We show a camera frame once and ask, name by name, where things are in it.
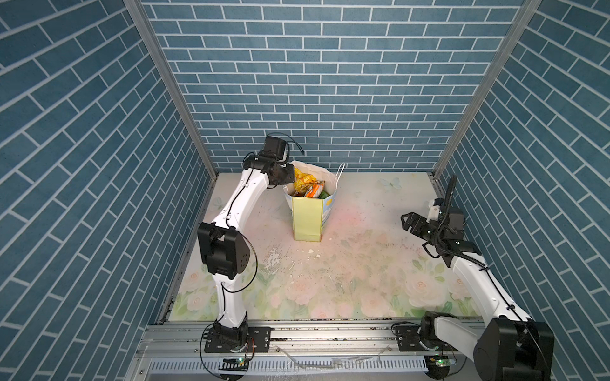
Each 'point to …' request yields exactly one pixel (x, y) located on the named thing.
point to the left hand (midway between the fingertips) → (289, 175)
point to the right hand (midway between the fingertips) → (410, 217)
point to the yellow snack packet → (302, 182)
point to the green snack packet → (323, 195)
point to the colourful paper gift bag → (309, 214)
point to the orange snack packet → (315, 190)
